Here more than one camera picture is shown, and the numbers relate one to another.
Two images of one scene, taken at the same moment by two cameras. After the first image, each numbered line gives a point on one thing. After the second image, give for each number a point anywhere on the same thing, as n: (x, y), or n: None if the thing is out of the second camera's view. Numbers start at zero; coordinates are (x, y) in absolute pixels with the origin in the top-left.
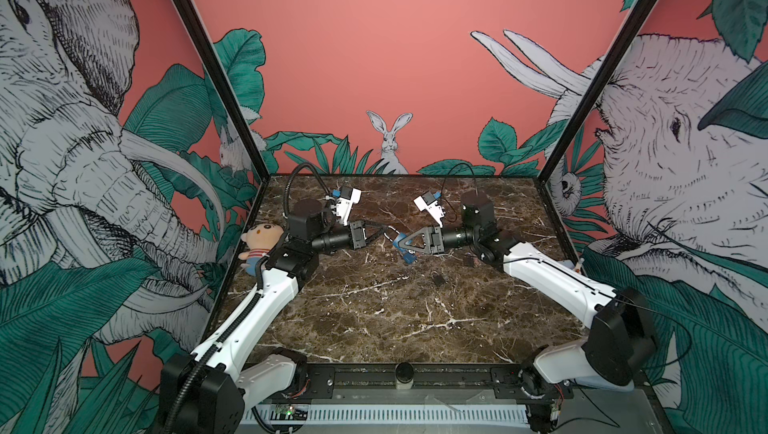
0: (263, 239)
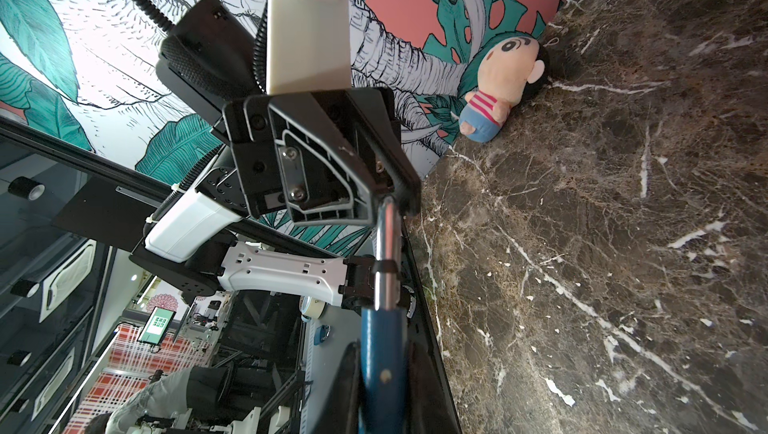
0: (511, 71)
